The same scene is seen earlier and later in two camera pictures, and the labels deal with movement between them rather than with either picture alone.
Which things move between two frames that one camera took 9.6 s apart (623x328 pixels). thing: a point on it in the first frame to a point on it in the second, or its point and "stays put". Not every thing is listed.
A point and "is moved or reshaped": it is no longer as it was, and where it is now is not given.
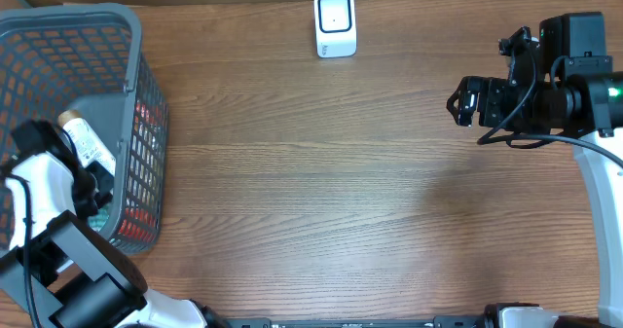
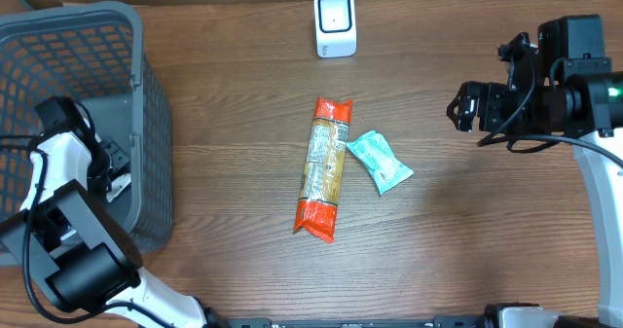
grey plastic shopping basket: x=87 y=57 stays put
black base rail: x=439 y=321 stays put
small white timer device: x=335 y=23 stays put
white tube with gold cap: x=85 y=140 is moved or reshaped
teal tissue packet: x=97 y=220 is moved or reshaped
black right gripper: x=485 y=103 stays put
